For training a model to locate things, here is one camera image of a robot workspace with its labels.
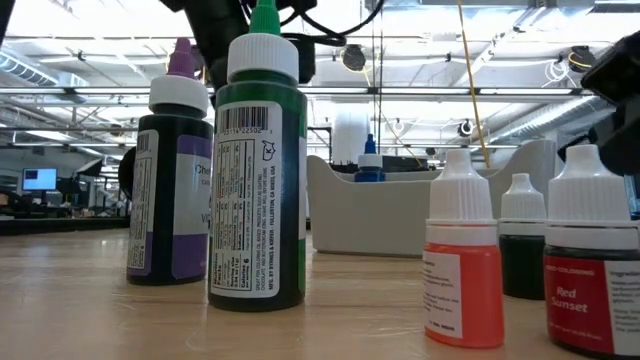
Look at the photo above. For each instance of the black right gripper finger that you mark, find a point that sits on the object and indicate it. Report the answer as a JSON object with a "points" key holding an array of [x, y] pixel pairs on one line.
{"points": [[622, 140]]}

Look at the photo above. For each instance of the small dark green bottle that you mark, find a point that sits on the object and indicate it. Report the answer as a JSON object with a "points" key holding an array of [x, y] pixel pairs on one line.
{"points": [[522, 270]]}

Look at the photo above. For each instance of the small red label bottle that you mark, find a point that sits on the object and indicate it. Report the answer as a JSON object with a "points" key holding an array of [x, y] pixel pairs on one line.
{"points": [[575, 300]]}

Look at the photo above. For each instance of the large green food coloring bottle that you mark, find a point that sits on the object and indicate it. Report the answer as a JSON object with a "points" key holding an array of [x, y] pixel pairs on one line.
{"points": [[260, 200]]}

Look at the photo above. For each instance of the large violet food coloring bottle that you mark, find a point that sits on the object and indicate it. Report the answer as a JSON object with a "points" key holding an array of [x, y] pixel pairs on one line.
{"points": [[170, 225]]}

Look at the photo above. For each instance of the large blue food coloring bottle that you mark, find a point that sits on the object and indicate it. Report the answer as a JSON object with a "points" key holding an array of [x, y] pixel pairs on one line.
{"points": [[370, 175]]}

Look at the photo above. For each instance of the small orange food coloring bottle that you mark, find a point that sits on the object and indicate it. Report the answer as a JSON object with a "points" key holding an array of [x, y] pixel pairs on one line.
{"points": [[475, 300]]}

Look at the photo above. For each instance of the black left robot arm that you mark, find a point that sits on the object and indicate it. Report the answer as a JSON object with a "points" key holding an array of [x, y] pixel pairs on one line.
{"points": [[3, 12]]}

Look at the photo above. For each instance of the white cylindrical projector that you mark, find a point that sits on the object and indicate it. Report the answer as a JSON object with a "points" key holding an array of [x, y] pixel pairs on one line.
{"points": [[124, 175]]}

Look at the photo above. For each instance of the white building pillar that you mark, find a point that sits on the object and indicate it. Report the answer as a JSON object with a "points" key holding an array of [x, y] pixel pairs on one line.
{"points": [[350, 135]]}

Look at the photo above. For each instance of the lit computer monitor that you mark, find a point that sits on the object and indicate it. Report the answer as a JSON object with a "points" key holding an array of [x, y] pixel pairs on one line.
{"points": [[40, 179]]}

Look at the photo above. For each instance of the white plastic bin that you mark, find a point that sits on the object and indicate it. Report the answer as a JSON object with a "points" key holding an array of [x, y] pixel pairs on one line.
{"points": [[370, 220]]}

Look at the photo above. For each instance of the black aluminium table frame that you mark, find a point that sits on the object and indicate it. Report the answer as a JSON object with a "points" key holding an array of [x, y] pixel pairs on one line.
{"points": [[60, 226]]}

